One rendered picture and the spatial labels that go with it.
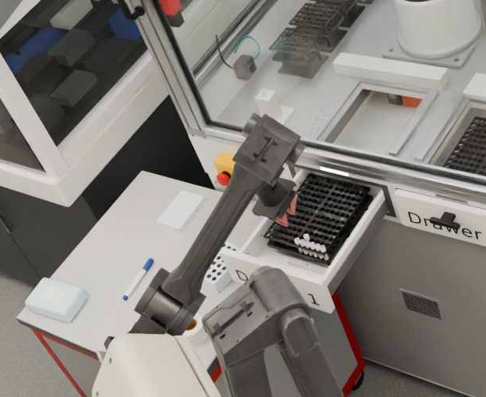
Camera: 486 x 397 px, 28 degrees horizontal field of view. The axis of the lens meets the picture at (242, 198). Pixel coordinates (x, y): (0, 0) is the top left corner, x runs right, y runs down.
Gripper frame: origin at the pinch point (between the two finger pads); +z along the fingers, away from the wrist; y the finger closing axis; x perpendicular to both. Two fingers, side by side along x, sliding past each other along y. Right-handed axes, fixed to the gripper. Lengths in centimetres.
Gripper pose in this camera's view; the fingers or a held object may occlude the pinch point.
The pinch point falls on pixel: (287, 218)
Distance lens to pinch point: 229.4
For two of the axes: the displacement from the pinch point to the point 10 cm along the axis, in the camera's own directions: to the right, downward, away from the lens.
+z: 4.0, 5.5, 7.3
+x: -7.8, -2.2, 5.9
